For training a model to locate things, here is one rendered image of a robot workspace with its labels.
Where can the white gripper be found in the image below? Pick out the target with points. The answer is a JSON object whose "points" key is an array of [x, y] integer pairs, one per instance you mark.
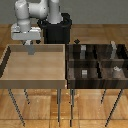
{"points": [[26, 32]]}

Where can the grey milk carton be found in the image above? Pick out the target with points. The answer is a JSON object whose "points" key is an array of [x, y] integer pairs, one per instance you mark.
{"points": [[31, 50]]}

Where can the grey carton-shaped block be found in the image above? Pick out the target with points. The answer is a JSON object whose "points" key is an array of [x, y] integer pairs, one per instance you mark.
{"points": [[83, 52]]}

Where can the dark wooden compartment bin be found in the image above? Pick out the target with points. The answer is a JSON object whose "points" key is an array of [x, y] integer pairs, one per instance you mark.
{"points": [[96, 81]]}

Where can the light wooden bin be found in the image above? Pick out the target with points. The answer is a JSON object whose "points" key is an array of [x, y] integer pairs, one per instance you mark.
{"points": [[33, 68]]}

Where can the thin metal table leg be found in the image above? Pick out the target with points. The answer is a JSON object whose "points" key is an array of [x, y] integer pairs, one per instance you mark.
{"points": [[59, 105], [16, 106], [103, 96], [114, 106], [72, 106], [26, 96]]}

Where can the small grey cube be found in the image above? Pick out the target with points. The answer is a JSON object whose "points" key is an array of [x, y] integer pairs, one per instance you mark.
{"points": [[84, 73]]}

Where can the tall thin grey box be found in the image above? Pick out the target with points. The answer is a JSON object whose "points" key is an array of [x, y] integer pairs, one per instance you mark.
{"points": [[114, 49]]}

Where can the small grey can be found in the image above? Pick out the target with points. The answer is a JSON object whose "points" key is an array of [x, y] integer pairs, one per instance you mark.
{"points": [[117, 69]]}

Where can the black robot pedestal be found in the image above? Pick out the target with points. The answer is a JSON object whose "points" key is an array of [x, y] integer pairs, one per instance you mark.
{"points": [[56, 31]]}

